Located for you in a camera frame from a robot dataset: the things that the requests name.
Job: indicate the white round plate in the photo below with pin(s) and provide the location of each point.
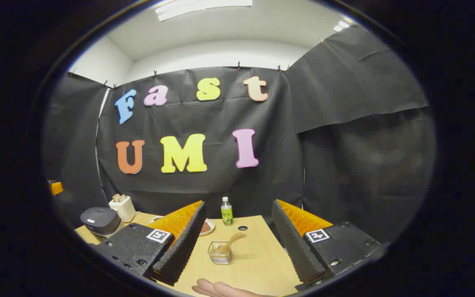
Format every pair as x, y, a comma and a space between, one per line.
210, 229

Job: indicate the long ceiling light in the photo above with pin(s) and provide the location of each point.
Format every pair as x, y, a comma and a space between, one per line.
200, 7

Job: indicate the black backdrop cloth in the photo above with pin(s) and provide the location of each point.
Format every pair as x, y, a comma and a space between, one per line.
179, 119

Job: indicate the small ceiling light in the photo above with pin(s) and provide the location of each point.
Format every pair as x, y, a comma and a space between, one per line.
341, 25

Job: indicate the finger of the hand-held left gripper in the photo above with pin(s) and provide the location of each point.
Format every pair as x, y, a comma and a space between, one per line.
56, 188

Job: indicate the wooden spoon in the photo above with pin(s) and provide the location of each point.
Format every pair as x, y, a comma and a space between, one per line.
234, 238

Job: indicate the brown meat piece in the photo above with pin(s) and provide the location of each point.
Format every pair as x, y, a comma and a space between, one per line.
205, 227

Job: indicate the green drink bottle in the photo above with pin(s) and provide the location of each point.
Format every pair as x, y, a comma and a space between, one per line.
226, 213

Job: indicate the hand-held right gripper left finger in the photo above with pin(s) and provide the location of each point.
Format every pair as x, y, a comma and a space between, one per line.
186, 243

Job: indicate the white toaster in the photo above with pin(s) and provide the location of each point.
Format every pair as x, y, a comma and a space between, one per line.
124, 211

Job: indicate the black silver rice cooker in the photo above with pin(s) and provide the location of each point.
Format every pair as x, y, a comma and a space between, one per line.
99, 218

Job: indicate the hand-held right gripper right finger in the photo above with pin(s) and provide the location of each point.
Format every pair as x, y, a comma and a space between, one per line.
293, 243

